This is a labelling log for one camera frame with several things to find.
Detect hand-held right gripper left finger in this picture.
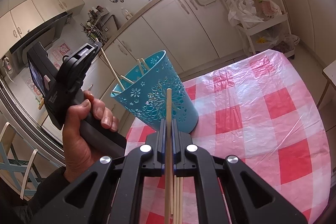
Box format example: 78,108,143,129
31,119,167,224

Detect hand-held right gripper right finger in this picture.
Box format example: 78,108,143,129
171,122,308,224

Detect teal perforated plastic basket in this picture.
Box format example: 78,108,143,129
110,50,199,134

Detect pile of wooden chopsticks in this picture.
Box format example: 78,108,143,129
170,176,185,224

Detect person's left forearm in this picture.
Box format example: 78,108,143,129
14,166,72,224

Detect person's left hand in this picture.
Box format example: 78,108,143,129
62,90,119,183

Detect kitchen utensil rack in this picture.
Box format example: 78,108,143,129
81,6,117,44

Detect clear plastic bottle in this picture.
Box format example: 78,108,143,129
121,7,133,20

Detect black range hood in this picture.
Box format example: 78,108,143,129
9,11,73,57

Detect cream base cabinets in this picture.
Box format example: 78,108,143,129
87,0,263,119

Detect red white checked tablecloth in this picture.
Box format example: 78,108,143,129
125,50,330,224

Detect white storage trolley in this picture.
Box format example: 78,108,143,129
215,0,297,59

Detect white plastic bag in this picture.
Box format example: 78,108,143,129
227,0,264,28

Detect red printed plastic bag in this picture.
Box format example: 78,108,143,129
251,0,283,22

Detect white bench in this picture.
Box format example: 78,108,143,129
322,59,336,100

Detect cream wall cabinets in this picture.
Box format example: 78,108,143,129
0,0,85,45

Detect white frame chair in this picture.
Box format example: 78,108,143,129
0,122,43,199

